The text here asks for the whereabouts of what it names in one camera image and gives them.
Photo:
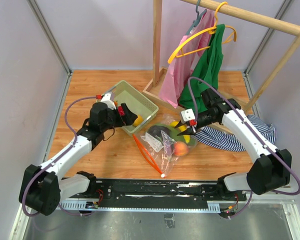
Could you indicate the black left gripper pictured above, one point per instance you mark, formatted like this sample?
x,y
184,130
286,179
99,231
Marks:
x,y
128,118

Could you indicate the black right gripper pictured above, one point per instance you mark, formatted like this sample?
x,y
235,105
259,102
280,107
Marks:
x,y
190,131

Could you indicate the fake yellow orange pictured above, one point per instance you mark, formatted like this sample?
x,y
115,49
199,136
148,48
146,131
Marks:
x,y
138,121

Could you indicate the fake purple eggplant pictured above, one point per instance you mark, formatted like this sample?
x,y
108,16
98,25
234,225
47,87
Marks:
x,y
156,131

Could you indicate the clear zip top bag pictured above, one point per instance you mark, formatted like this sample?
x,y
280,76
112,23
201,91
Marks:
x,y
157,154

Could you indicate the fake red apple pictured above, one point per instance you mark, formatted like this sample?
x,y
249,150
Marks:
x,y
121,110

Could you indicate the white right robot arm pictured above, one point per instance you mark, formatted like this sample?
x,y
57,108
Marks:
x,y
271,167

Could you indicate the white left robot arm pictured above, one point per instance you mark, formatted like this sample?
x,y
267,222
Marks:
x,y
60,160

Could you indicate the fake green leafy vegetable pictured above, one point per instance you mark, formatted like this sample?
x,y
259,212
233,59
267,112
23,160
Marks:
x,y
174,137

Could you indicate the fake yellow banana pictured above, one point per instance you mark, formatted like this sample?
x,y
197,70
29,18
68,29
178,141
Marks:
x,y
186,138

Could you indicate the fake peach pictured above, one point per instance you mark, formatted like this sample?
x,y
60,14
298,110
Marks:
x,y
180,149

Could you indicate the light green plastic basket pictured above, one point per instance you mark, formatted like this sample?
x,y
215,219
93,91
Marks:
x,y
139,104

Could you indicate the blue striped cloth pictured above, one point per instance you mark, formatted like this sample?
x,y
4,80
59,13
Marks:
x,y
238,141

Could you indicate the pink shirt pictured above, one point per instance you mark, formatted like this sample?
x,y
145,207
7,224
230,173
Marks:
x,y
181,67

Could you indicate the grey-blue clothes hanger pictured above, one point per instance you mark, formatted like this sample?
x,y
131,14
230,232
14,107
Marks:
x,y
198,18

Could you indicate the wooden clothes rack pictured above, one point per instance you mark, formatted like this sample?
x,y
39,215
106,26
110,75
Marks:
x,y
252,17

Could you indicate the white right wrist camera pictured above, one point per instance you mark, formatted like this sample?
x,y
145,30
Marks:
x,y
188,115

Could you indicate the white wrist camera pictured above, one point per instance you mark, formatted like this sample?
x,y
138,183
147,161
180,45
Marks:
x,y
108,99
188,115

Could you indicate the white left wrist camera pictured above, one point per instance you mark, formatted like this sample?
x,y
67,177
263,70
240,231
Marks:
x,y
108,99

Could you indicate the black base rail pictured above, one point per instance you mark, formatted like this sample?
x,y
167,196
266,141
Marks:
x,y
152,195

